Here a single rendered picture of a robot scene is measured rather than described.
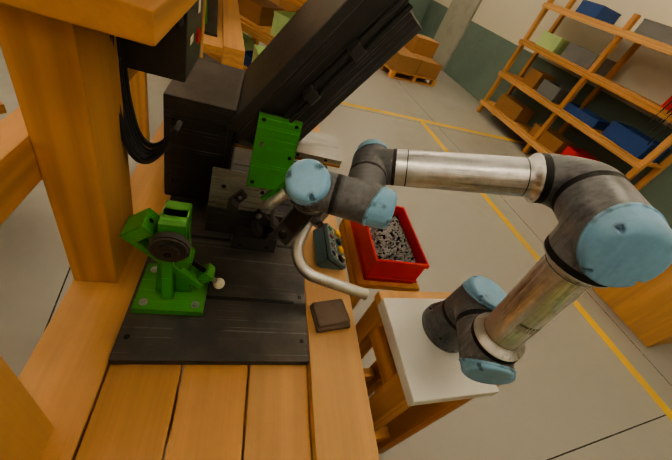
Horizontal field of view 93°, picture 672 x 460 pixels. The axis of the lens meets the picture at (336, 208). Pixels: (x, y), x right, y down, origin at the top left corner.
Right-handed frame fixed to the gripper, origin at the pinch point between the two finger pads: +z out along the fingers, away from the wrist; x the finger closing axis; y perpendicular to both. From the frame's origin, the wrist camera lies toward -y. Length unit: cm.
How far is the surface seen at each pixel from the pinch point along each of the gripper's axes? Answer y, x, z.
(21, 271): -110, 91, 78
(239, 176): -4.8, 22.4, 2.6
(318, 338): -20.3, -23.8, 1.1
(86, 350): -52, 11, -14
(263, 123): 9.2, 24.8, -6.7
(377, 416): -28, -57, 23
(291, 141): 11.6, 17.5, -2.6
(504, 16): 633, 70, 502
